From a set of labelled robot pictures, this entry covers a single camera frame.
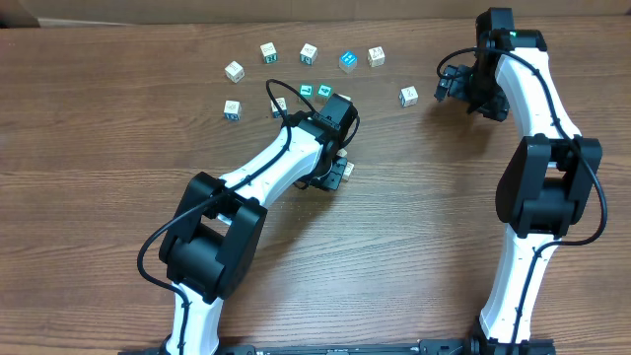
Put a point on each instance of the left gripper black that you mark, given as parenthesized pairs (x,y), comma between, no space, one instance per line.
(332,176)

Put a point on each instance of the block green J side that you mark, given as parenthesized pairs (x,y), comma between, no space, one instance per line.
(308,54)

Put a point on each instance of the cardboard backdrop wall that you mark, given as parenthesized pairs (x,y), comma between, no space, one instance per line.
(35,13)

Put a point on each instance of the blue top block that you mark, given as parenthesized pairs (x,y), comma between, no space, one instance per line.
(348,61)

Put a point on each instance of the block blue D side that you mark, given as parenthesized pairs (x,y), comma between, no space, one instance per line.
(232,110)

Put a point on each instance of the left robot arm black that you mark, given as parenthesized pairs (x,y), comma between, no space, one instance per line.
(218,222)

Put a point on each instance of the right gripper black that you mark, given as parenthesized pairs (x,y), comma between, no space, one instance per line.
(455,86)

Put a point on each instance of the block blue T side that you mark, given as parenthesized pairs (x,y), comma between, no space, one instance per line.
(408,96)

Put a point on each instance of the block green R number five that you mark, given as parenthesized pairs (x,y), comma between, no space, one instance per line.
(348,171)

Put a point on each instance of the block blue side centre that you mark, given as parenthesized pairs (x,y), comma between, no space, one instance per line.
(279,108)

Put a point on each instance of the green top L block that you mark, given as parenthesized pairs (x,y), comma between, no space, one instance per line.
(307,92)

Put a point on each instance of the green top 4 block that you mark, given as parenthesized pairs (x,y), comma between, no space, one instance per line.
(323,93)

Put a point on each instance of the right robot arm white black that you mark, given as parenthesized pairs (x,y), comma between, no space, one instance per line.
(545,188)

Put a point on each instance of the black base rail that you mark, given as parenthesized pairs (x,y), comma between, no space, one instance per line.
(423,347)

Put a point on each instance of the block green R side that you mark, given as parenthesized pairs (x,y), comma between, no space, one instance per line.
(269,53)

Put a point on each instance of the block yellow O side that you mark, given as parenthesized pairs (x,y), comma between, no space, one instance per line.
(376,56)

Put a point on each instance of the block top left plain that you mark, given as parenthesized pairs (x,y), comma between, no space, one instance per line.
(234,71)

